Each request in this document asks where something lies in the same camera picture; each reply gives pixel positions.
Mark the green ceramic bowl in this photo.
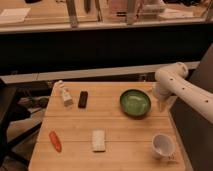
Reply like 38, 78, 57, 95
119, 89, 151, 118

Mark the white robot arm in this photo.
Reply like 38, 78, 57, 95
152, 62, 213, 124

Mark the black rectangular block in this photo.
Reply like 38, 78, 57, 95
78, 91, 88, 108

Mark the metal frame post left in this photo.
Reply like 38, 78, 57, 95
66, 0, 78, 28

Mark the white sponge block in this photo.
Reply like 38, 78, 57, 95
92, 130, 106, 152

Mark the white paper sheet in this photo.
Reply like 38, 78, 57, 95
0, 8, 30, 24

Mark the metal frame post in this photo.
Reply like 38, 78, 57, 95
126, 0, 136, 25
66, 0, 78, 28

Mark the white paper cup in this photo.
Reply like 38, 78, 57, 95
151, 134, 175, 159

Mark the metal frame post right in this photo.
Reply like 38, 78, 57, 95
126, 0, 136, 25

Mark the orange toy carrot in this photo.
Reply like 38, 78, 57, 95
49, 131, 62, 152

